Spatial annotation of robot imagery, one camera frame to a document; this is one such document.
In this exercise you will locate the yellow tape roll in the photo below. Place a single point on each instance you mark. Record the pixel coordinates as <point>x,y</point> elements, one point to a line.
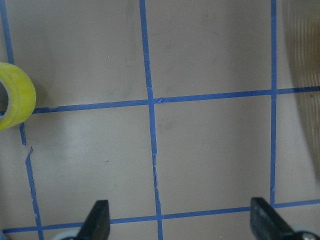
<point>21,95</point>

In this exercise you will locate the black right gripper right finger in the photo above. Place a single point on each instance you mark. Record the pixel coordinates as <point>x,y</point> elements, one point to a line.
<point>266,223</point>

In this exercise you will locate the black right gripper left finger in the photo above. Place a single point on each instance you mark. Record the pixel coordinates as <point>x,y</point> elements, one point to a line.
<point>97,224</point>

